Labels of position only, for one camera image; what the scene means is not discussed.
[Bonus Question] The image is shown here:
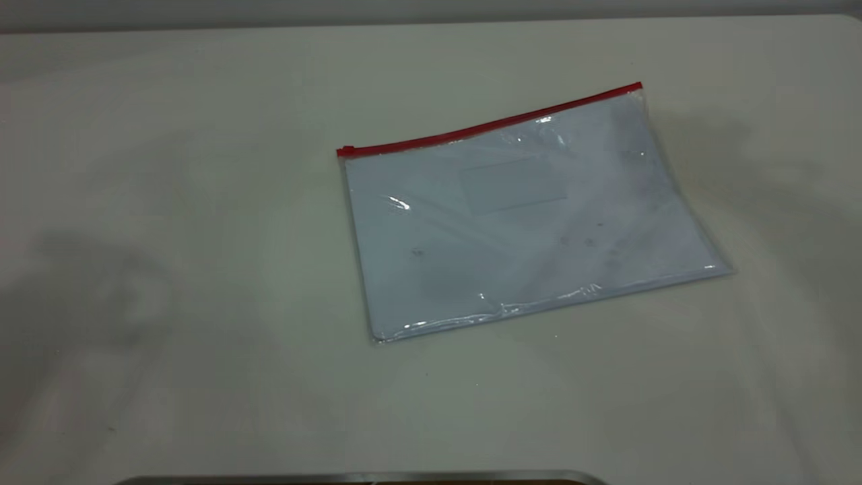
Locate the metal table edge trim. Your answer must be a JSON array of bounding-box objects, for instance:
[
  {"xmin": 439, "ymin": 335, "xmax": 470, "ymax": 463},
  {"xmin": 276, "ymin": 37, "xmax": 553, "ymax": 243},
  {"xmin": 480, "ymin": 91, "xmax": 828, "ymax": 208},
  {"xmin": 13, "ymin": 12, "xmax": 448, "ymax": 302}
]
[{"xmin": 114, "ymin": 470, "xmax": 610, "ymax": 485}]

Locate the clear plastic zip bag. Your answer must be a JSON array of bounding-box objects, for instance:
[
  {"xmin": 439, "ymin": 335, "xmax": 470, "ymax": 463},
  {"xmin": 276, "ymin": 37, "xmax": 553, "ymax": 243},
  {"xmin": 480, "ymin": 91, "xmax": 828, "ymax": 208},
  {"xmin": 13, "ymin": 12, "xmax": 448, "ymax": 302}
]
[{"xmin": 335, "ymin": 81, "xmax": 736, "ymax": 346}]

